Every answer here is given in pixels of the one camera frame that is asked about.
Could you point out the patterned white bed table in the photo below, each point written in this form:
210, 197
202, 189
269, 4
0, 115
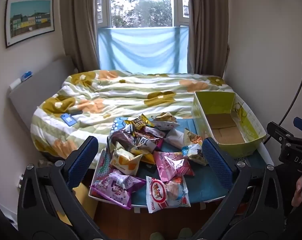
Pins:
102, 165

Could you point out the gold and black snack packet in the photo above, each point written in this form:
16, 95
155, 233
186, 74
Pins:
138, 123

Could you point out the grey headboard panel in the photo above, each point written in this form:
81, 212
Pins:
38, 90

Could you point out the yellow cardboard piece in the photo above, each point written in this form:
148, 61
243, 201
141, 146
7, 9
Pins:
84, 200

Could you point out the blue and white small object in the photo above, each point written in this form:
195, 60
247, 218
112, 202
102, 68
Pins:
26, 76

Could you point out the plain white snack packet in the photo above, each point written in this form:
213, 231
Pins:
177, 138

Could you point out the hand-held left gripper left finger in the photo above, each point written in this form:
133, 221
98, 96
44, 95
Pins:
82, 160

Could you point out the beige and orange snack packet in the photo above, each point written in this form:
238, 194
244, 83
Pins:
165, 120

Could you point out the purple snack packet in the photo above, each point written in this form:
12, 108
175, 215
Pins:
116, 187

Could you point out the white blue and orange packet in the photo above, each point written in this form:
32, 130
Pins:
194, 147

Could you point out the pink snack packet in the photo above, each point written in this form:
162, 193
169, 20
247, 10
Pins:
173, 165

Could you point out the light blue window cloth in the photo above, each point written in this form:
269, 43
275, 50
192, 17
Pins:
143, 50

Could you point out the window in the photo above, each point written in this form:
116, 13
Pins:
141, 2

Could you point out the red and white snack packet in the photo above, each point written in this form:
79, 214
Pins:
165, 195

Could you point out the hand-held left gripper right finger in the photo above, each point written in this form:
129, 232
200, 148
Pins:
217, 160

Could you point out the framed wall picture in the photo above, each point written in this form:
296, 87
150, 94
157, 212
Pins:
30, 21

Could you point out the white and orange cake packet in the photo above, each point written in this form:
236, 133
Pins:
124, 162

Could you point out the floral striped blanket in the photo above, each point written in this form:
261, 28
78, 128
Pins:
131, 92

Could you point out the green cardboard box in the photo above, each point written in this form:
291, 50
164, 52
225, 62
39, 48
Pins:
224, 127

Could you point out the teal table mat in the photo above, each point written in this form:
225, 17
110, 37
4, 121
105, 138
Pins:
208, 180

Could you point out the person's right hand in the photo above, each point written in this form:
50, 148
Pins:
297, 190

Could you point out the beige curtain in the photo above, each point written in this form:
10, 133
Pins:
77, 22
208, 25

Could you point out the small black device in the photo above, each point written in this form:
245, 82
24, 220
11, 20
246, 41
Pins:
76, 112

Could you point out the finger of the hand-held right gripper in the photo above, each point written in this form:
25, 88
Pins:
278, 131
301, 126

